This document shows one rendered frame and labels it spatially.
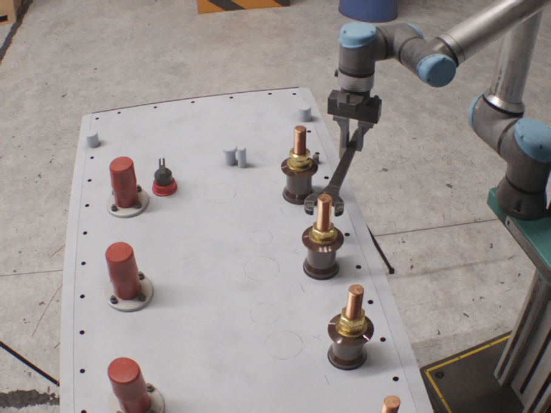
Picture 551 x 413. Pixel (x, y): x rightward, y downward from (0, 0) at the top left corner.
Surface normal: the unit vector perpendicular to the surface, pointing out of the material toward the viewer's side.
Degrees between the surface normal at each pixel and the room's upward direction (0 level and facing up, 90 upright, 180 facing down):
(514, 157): 90
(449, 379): 0
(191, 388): 0
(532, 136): 5
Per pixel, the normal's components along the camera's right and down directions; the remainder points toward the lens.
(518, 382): -0.94, 0.22
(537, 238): 0.00, -0.76
